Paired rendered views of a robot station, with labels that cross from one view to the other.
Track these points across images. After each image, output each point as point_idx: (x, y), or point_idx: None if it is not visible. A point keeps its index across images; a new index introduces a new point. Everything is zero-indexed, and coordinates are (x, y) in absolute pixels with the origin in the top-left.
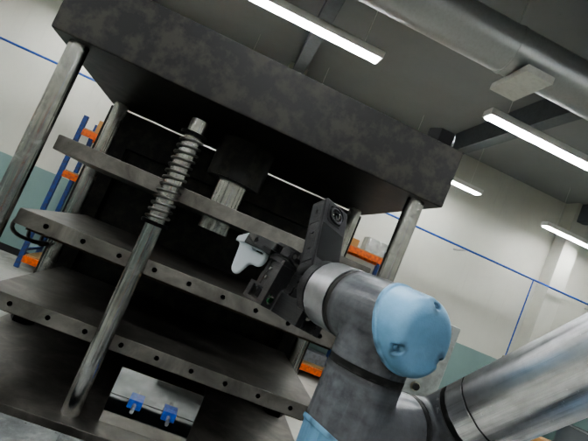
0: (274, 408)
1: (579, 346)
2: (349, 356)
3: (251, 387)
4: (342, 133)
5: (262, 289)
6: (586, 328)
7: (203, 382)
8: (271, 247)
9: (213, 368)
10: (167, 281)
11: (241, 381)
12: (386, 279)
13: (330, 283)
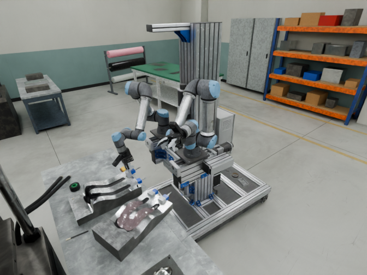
0: (15, 238)
1: (188, 111)
2: (195, 133)
3: (12, 246)
4: None
5: (178, 145)
6: (187, 109)
7: (17, 273)
8: (180, 137)
9: (8, 269)
10: None
11: (12, 251)
12: (189, 123)
13: (190, 130)
